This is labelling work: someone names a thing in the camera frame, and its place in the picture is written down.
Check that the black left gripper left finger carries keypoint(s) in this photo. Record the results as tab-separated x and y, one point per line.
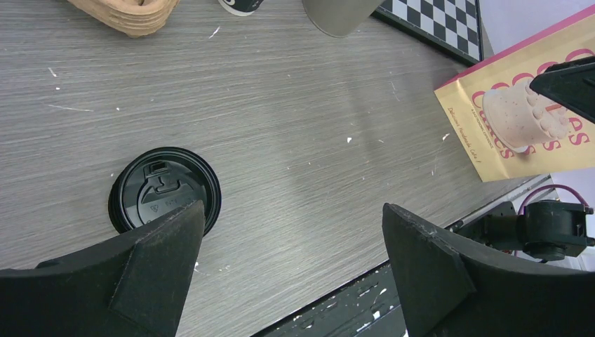
134	284

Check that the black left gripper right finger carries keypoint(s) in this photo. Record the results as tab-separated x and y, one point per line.
450	285

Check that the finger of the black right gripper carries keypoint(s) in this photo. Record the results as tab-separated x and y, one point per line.
570	84

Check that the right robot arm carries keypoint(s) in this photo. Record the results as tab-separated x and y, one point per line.
534	230

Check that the yellow pink paper bag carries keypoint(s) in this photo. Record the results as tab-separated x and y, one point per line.
460	98

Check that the stack of black cup lids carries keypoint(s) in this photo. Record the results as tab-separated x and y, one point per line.
159	181

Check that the black white checkerboard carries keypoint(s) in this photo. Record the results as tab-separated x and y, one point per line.
453	27

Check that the brown pulp cup carrier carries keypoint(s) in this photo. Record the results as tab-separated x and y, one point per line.
133	18

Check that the stack of paper cups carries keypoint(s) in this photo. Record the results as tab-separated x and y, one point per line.
240	7

